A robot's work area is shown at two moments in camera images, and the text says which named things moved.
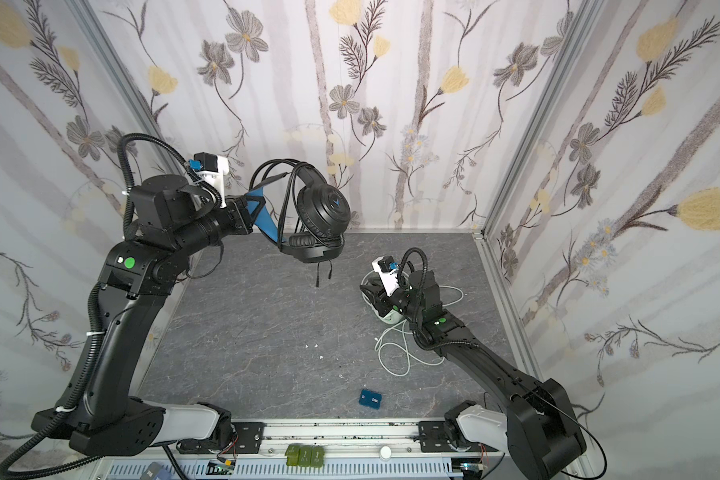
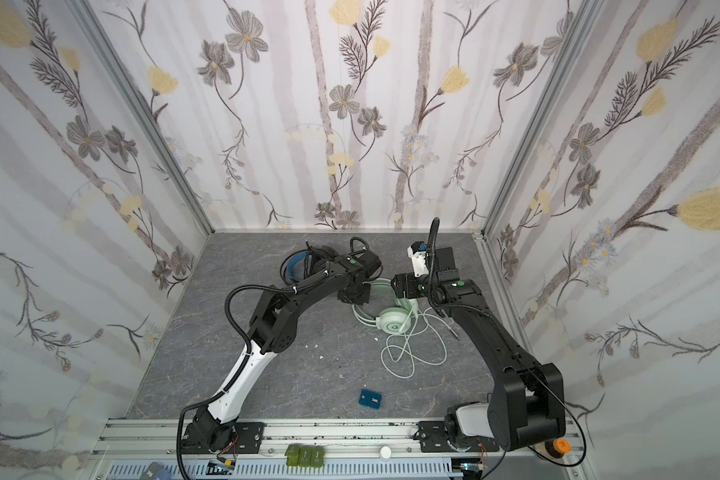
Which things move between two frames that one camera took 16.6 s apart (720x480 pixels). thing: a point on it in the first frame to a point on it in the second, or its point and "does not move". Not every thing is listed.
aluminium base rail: [356, 450] does not move
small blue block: [370, 399] does not move
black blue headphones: [295, 207] to [302, 264]
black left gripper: [242, 214] to [357, 287]
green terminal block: [305, 456] does not move
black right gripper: [384, 297] to [400, 286]
